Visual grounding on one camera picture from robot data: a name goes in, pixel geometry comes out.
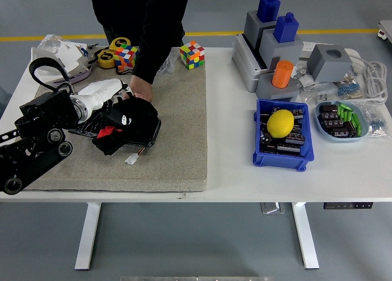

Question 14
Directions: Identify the person's left hand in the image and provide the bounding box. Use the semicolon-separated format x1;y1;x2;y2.
128;75;154;103

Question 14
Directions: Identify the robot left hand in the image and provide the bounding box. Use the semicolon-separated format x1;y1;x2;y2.
78;78;137;126

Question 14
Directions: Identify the black rag with red tag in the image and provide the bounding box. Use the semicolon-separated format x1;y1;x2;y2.
91;97;159;156

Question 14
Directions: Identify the black table control panel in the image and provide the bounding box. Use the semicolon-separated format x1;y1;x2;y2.
323;202;374;209

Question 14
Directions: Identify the yellow tape measure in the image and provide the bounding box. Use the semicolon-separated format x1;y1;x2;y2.
109;37;132;52
97;48;117;69

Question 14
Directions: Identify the small clear bag of screws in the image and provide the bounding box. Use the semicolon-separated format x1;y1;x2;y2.
157;53;180;75

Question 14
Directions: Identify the colourful puzzle cube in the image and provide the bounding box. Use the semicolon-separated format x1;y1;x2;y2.
179;40;206;70
114;44;139;72

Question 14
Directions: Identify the small black clip tool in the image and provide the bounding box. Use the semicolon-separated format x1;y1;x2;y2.
80;42;104;66

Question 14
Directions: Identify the white torn cardboard sheet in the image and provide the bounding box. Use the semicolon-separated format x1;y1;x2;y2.
56;42;89;73

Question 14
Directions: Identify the grey-brown mat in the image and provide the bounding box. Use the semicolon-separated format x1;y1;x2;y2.
21;47;209;193

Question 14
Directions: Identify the crumpled clear plastic bag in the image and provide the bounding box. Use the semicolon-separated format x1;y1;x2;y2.
38;34;73;54

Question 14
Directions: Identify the person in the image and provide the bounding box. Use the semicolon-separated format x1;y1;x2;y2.
88;0;191;85

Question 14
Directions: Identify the light grey junction box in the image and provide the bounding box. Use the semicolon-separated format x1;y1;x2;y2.
232;33;267;94

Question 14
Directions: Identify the low grey block holder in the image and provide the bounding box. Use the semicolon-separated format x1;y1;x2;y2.
255;73;301;103

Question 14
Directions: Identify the orange cylinder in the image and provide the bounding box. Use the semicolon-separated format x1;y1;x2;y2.
271;59;295;89

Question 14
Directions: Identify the yellow lemon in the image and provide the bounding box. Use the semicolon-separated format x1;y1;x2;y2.
266;109;295;138

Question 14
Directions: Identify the white table leg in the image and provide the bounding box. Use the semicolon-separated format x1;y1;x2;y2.
290;201;320;270
74;201;102;271

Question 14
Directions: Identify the blue bottle-shaped block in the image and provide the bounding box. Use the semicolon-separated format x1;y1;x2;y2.
273;12;300;43
256;0;282;22

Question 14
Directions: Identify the blue plastic bin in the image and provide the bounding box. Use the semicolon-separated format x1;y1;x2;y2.
252;99;315;172

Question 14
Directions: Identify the clear bag of white parts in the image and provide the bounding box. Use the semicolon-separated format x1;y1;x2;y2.
292;65;316;89

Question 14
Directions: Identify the white power strip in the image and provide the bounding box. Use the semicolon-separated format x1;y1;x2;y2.
301;41;360;61

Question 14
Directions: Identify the clear bag with white plug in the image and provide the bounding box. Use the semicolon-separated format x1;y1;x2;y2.
298;80;341;106

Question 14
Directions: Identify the grey block with round hole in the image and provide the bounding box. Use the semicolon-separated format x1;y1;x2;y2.
307;43;354;83

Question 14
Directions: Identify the light blue oval dish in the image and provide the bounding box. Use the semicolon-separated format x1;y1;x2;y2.
315;100;369;144

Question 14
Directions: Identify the clear bag of blue resistors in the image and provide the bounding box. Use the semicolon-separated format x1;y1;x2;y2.
336;69;365;100
356;102;383;140

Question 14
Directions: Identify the white cart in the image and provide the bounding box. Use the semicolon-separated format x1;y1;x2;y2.
377;20;392;45

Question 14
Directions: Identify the white connector with wires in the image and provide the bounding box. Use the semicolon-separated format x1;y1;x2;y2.
124;148;145;165

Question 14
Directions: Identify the silver metal bracket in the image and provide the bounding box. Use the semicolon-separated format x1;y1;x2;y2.
260;202;286;215

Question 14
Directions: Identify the white power cable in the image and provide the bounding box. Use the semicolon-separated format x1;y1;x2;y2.
349;56;389;104

